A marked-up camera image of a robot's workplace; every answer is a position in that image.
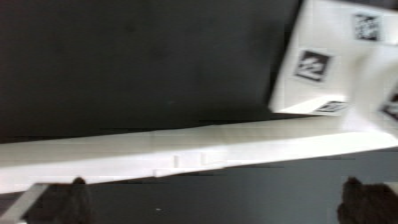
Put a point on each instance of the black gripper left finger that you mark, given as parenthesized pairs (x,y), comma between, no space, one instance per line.
(52,203)

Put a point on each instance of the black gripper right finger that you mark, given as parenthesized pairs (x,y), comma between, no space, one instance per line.
(368,205)

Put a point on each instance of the white lamp base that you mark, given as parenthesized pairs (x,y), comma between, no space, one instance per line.
(338,74)

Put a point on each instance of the white front fence rail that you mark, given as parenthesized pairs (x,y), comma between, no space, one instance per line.
(160,153)

